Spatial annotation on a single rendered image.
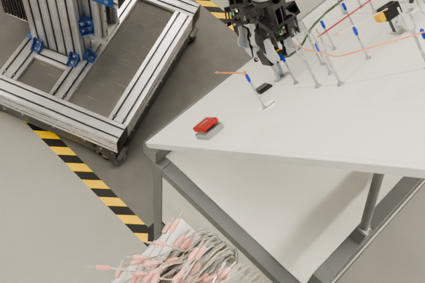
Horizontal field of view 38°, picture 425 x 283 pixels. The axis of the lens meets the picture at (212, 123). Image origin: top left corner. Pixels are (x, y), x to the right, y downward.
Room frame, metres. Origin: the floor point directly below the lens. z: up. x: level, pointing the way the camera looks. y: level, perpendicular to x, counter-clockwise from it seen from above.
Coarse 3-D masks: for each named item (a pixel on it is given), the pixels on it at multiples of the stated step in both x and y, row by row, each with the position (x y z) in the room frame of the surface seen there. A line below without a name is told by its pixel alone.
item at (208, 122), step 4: (204, 120) 0.82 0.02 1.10; (208, 120) 0.82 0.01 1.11; (212, 120) 0.81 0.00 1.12; (216, 120) 0.81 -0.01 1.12; (200, 124) 0.81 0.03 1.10; (204, 124) 0.80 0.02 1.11; (208, 124) 0.80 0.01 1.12; (212, 124) 0.80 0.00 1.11; (196, 128) 0.79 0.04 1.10; (200, 128) 0.79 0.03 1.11; (204, 128) 0.78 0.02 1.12; (208, 128) 0.79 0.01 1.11
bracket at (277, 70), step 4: (272, 68) 1.01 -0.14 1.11; (276, 68) 1.01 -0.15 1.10; (280, 68) 1.01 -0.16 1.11; (276, 72) 0.99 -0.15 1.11; (280, 72) 1.01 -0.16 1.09; (284, 72) 1.00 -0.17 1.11; (288, 72) 1.01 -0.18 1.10; (276, 76) 0.99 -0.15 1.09; (280, 76) 1.00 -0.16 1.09; (284, 76) 0.99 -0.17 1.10; (276, 80) 0.98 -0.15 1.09
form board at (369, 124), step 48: (336, 0) 1.48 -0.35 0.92; (384, 0) 1.29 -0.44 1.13; (384, 48) 0.96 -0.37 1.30; (240, 96) 0.96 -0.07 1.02; (288, 96) 0.87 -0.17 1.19; (336, 96) 0.79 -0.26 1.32; (384, 96) 0.73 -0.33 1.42; (192, 144) 0.77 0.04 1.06; (240, 144) 0.70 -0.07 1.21; (288, 144) 0.64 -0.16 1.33; (336, 144) 0.60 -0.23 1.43; (384, 144) 0.56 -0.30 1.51
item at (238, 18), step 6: (228, 0) 1.15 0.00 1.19; (234, 0) 1.14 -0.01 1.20; (240, 0) 1.16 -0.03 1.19; (246, 0) 1.17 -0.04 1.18; (228, 6) 1.15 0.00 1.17; (234, 6) 1.13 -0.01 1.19; (240, 6) 1.14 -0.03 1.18; (246, 6) 1.14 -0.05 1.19; (228, 12) 1.14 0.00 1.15; (234, 12) 1.13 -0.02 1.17; (240, 12) 1.12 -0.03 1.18; (234, 18) 1.12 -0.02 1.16; (240, 18) 1.12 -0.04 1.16; (246, 18) 1.11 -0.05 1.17; (252, 18) 1.12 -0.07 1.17; (228, 24) 1.11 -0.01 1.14; (234, 24) 1.11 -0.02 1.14; (240, 24) 1.11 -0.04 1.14; (246, 24) 1.10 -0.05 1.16
